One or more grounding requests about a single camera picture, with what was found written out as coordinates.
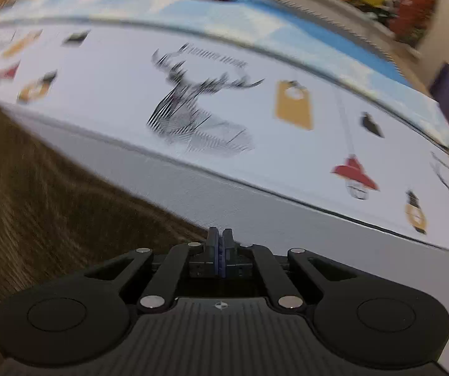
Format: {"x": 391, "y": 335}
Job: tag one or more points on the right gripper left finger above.
{"x": 182, "y": 262}

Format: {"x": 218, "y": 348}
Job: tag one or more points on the dark olive corduroy pants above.
{"x": 56, "y": 218}

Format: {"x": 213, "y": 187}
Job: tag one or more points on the white printed bed sheet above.
{"x": 236, "y": 113}

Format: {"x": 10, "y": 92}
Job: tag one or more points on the blue patterned folded sheet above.
{"x": 275, "y": 27}

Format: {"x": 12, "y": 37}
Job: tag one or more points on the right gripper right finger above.
{"x": 257, "y": 267}

